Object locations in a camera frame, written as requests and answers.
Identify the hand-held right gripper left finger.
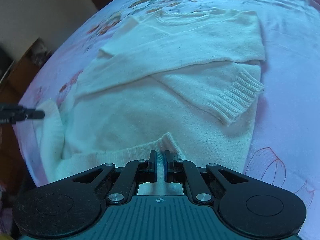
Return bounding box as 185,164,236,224
54,150,158,204

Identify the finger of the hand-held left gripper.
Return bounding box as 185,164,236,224
0,103,45,125

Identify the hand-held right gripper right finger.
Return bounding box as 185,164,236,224
163,150,253,203

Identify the cream knit sweater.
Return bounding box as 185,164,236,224
35,7,267,197

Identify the wooden bedside cabinet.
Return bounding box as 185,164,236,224
0,37,53,103

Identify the pink floral bedsheet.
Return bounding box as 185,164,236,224
12,0,320,240

